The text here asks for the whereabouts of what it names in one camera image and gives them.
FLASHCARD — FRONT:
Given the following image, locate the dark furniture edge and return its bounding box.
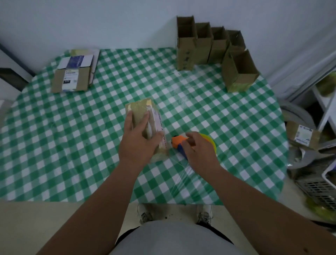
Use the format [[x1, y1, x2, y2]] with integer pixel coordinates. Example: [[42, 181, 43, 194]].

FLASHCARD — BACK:
[[0, 44, 36, 92]]

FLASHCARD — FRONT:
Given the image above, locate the white shelf rack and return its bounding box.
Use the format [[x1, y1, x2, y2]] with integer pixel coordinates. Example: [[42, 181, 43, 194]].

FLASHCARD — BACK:
[[311, 69, 336, 133]]

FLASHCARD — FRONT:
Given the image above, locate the flattened cardboard box blue label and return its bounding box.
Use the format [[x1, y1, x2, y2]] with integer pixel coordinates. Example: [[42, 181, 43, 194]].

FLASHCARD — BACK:
[[51, 54, 94, 93]]

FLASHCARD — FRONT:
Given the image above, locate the person's left shoe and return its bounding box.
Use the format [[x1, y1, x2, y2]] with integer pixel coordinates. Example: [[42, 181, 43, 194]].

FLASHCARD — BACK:
[[136, 203, 155, 225]]

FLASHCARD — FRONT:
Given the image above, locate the grey plastic basket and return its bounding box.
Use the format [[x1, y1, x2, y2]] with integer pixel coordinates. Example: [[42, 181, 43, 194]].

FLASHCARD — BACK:
[[293, 157, 336, 211]]

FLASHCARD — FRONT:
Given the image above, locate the small taped cardboard box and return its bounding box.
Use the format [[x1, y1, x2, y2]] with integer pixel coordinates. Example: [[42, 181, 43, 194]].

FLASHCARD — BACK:
[[125, 98, 169, 158]]

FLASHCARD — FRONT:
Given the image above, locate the flattened white cardboard box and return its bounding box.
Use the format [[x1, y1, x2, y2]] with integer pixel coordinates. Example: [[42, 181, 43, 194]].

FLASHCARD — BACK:
[[69, 48, 100, 85]]

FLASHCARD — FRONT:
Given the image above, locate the person's left hand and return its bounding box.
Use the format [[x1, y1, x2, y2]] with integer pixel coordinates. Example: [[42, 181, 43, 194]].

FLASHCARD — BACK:
[[118, 110, 165, 169]]

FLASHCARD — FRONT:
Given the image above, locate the person's right shoe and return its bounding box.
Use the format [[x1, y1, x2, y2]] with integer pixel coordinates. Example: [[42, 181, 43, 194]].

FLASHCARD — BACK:
[[196, 205, 213, 225]]

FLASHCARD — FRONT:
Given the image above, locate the person's shoe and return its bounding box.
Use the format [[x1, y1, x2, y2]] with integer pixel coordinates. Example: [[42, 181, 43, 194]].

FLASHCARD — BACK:
[[196, 205, 213, 225], [136, 203, 155, 225]]

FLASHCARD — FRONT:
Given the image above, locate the labelled closed cardboard box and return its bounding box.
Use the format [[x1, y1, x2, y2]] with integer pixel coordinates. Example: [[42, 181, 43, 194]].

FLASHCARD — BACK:
[[286, 120, 322, 151]]

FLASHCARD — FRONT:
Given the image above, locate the orange blue tape dispenser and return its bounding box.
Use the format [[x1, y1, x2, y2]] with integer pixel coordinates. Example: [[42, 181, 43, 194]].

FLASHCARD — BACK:
[[171, 132, 217, 161]]

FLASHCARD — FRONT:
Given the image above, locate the person's right hand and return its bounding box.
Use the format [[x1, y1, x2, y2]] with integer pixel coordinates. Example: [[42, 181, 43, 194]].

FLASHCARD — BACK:
[[181, 131, 221, 180]]

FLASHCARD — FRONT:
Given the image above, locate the person's right forearm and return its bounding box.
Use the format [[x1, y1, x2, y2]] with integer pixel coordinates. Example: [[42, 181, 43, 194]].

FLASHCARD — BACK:
[[202, 166, 336, 255]]

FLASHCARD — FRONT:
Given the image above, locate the grey round chair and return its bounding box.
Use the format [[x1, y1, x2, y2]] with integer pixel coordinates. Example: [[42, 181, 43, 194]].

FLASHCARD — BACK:
[[278, 101, 316, 128]]

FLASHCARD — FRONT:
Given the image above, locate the tall open cardboard box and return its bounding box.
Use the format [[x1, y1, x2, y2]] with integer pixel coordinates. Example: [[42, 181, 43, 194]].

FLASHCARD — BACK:
[[176, 15, 197, 71]]

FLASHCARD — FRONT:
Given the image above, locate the person's left forearm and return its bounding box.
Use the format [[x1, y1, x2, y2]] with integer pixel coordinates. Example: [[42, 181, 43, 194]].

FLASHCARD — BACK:
[[36, 160, 148, 255]]

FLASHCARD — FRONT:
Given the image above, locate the wide open cardboard box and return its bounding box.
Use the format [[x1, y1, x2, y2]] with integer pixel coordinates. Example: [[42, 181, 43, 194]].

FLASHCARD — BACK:
[[222, 48, 260, 93]]

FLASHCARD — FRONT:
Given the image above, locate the person's grey shirt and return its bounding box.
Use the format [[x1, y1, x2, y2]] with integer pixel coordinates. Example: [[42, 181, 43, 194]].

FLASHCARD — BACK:
[[110, 220, 237, 255]]

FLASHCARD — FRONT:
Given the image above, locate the green white checked tablecloth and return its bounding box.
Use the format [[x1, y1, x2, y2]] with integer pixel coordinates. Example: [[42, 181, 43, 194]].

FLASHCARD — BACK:
[[0, 47, 290, 206]]

